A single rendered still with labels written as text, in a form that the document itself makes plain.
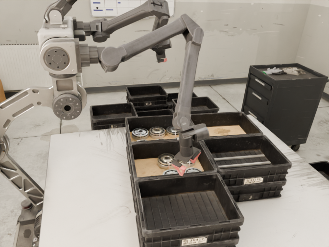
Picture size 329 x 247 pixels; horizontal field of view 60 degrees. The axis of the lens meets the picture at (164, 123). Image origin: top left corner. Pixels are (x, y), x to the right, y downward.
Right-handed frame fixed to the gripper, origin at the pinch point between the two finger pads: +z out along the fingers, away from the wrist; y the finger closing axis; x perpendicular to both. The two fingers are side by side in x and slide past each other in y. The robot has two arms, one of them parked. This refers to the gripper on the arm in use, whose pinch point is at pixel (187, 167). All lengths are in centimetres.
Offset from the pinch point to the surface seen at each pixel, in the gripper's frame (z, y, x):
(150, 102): 61, 108, 120
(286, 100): 59, 176, 5
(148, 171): 12.9, -2.8, 22.7
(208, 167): 10.3, 14.6, -3.0
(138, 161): 13.2, 0.1, 32.2
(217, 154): 20.0, 35.3, 3.1
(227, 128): 25, 67, 12
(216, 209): 14.0, -3.2, -17.3
